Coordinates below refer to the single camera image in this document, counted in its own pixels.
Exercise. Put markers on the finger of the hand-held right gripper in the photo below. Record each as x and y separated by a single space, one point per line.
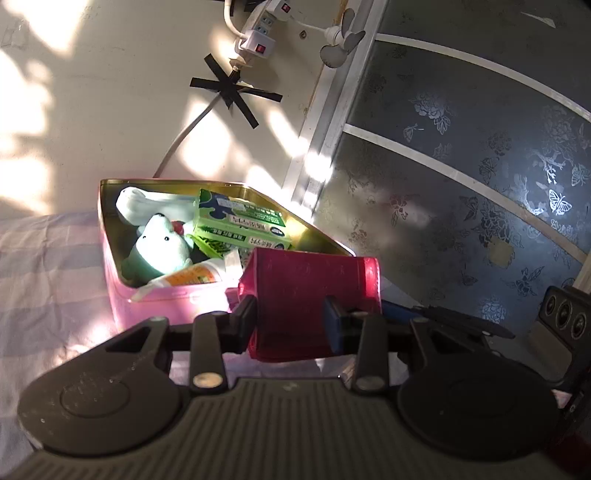
401 311

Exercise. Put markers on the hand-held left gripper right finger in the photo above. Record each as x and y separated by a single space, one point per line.
333 327

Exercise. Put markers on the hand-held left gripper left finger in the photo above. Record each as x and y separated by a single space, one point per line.
242 323

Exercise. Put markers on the magenta pouch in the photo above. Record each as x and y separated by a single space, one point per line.
295 295

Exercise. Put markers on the white bottle orange label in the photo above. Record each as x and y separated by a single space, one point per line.
189 277

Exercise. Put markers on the green carton box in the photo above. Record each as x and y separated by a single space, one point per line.
240 221

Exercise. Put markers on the pink tin box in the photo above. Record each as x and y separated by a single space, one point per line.
138 309

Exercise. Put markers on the teal plush bear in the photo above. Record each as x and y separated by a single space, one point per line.
161 249

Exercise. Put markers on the floral sliding door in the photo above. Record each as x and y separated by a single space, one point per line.
461 161

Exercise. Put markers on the black tape cross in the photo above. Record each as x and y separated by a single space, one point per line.
231 90

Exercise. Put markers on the small white fan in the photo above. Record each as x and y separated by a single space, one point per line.
332 55

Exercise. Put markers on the white power strip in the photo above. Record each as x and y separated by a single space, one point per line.
258 34

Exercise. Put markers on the clear adhesive wall hook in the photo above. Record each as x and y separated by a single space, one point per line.
14 36

